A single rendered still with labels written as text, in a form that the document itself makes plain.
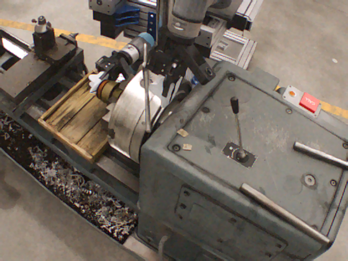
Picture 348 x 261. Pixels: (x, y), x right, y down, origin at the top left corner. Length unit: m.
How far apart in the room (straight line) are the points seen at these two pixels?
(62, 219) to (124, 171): 0.97
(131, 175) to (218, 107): 0.46
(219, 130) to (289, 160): 0.21
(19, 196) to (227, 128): 1.65
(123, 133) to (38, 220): 1.28
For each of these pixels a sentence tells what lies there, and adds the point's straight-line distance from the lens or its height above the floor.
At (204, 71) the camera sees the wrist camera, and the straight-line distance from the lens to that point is 0.85.
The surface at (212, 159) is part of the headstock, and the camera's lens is 0.94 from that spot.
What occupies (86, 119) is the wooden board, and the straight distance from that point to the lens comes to 1.46.
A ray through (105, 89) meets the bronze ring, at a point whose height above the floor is 1.11.
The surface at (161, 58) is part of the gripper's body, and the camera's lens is 0.87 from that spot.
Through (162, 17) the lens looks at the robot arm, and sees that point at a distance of 1.45.
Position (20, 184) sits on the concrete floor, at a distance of 2.40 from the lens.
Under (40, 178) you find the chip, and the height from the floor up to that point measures 0.55.
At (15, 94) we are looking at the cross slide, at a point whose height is 0.97.
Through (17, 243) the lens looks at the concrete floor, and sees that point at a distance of 2.24.
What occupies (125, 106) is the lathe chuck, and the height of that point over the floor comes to 1.20.
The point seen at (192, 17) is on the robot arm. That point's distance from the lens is 0.82.
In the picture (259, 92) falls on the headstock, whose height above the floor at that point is 1.25.
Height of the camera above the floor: 2.03
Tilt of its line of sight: 53 degrees down
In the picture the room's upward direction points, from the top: 10 degrees clockwise
